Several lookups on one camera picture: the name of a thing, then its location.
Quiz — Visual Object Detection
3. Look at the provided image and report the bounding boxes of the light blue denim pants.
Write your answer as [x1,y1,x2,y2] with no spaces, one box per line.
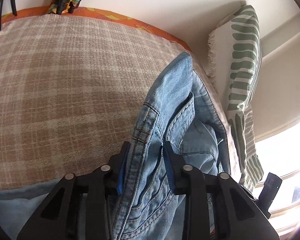
[0,53,230,239]

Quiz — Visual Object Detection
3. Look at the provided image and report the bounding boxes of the beige plaid bed blanket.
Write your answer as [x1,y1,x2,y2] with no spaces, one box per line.
[0,15,240,190]

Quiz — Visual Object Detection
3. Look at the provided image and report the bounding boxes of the green striped white pillow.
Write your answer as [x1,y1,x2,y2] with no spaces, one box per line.
[208,5,264,191]

